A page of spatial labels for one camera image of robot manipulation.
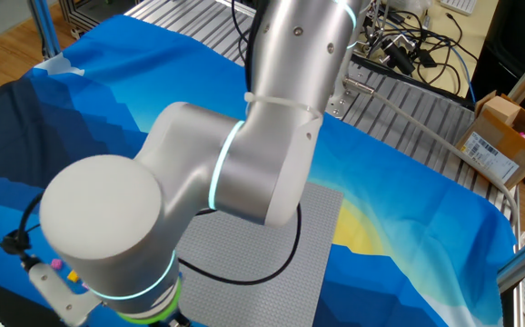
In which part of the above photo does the white keyboard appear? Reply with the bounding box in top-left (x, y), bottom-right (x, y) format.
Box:
top-left (438, 0), bottom-right (479, 16)

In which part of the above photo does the blue mountain print cloth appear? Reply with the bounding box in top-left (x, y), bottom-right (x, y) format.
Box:
top-left (0, 13), bottom-right (518, 327)

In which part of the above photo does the black clamp device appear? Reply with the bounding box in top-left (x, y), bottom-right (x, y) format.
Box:
top-left (378, 34), bottom-right (417, 77)

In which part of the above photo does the grey Lego baseplate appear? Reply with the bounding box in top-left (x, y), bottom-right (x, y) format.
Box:
top-left (175, 181), bottom-right (345, 327)

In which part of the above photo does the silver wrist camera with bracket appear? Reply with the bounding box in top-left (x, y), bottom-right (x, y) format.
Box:
top-left (25, 262), bottom-right (104, 327)

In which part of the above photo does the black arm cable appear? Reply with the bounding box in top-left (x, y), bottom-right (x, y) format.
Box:
top-left (0, 193), bottom-right (303, 287)

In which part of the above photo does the black cabinet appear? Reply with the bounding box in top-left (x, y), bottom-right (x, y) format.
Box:
top-left (470, 0), bottom-right (525, 129)

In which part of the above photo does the blue cable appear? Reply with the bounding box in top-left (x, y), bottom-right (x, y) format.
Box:
top-left (446, 43), bottom-right (478, 104)

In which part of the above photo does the black power adapter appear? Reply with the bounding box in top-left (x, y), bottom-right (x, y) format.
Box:
top-left (415, 47), bottom-right (440, 69)

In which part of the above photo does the grey hose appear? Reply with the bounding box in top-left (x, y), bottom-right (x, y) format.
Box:
top-left (342, 75), bottom-right (520, 237)

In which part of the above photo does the black white striped frame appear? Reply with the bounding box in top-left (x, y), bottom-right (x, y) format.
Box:
top-left (58, 0), bottom-right (148, 41)

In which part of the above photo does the green flange ring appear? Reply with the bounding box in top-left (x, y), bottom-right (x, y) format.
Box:
top-left (116, 275), bottom-right (184, 326)

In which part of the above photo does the black desk cable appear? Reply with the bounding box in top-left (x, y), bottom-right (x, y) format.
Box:
top-left (357, 8), bottom-right (480, 99)

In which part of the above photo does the open cardboard box with label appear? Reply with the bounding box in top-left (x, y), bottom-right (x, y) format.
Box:
top-left (454, 89), bottom-right (525, 192)

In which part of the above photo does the small tan cardboard box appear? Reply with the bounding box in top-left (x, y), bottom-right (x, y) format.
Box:
top-left (481, 94), bottom-right (522, 127)

